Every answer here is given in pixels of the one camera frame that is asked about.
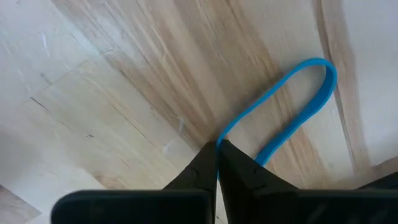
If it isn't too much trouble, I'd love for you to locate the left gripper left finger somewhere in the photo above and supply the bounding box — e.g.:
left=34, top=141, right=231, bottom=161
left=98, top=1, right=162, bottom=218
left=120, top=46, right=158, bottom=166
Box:
left=50, top=141, right=218, bottom=224

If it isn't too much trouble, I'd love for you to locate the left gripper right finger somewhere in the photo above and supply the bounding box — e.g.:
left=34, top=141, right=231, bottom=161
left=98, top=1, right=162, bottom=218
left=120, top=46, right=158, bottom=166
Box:
left=217, top=139, right=398, bottom=224

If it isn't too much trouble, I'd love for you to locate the blue rubber band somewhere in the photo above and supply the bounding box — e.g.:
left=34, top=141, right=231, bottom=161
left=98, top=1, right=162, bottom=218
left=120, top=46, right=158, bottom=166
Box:
left=216, top=57, right=339, bottom=181

